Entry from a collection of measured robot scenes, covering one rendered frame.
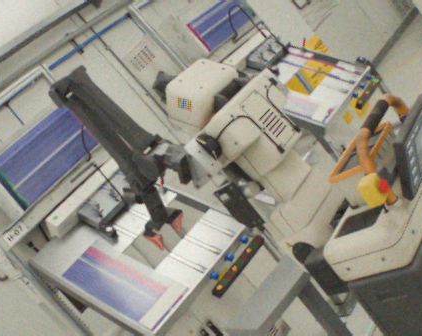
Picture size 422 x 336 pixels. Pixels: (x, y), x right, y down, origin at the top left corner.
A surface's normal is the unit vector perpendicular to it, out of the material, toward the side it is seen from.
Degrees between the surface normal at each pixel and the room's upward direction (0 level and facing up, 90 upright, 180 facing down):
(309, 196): 82
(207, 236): 45
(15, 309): 90
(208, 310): 90
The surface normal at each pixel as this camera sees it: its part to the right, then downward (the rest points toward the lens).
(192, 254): -0.12, -0.69
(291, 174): 0.42, -0.37
